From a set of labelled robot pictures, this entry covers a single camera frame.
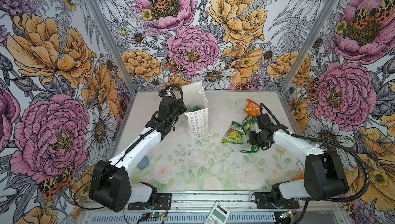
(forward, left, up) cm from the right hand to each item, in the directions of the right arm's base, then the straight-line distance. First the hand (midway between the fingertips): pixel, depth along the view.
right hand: (252, 145), depth 88 cm
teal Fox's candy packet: (+26, +32, +3) cm, 41 cm away
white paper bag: (+8, +31, +19) cm, 37 cm away
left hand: (+15, +37, +19) cm, 45 cm away
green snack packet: (+18, -2, -2) cm, 18 cm away
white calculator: (-31, +22, -3) cm, 38 cm away
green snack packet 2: (-3, +3, +3) cm, 5 cm away
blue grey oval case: (-8, +60, -1) cm, 60 cm away
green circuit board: (-31, +53, -6) cm, 62 cm away
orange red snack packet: (+26, -6, 0) cm, 27 cm away
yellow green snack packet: (+8, +9, 0) cm, 12 cm away
